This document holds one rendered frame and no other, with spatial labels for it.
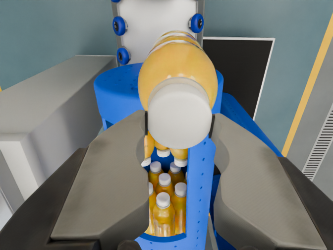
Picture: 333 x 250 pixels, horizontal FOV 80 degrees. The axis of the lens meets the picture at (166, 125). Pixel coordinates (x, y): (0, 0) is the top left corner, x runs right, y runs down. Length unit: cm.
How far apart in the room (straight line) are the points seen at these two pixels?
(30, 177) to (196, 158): 43
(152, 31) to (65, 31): 113
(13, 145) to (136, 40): 41
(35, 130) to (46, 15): 119
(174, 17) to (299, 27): 131
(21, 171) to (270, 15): 162
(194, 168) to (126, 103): 20
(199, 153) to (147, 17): 39
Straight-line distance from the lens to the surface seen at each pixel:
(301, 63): 189
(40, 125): 67
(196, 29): 57
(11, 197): 67
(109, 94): 37
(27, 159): 61
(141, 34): 62
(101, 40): 161
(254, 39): 152
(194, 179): 46
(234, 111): 124
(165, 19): 62
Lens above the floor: 154
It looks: 61 degrees down
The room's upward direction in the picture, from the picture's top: 179 degrees clockwise
